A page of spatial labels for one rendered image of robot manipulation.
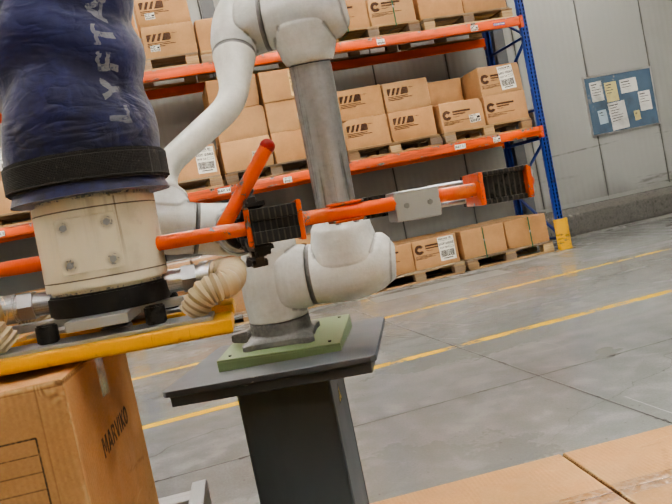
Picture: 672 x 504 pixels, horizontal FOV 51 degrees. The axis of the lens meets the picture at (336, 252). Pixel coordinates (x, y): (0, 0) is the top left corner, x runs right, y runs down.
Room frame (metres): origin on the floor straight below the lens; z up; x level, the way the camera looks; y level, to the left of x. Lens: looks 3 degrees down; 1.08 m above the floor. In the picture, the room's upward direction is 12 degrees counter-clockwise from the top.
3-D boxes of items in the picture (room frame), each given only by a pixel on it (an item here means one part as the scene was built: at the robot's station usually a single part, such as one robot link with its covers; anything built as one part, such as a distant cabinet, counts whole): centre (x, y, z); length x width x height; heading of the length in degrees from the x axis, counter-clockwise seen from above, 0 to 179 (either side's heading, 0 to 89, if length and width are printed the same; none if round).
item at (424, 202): (1.08, -0.13, 1.06); 0.07 x 0.07 x 0.04; 7
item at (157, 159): (1.03, 0.33, 1.20); 0.23 x 0.23 x 0.04
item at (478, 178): (1.09, -0.27, 1.07); 0.08 x 0.07 x 0.05; 97
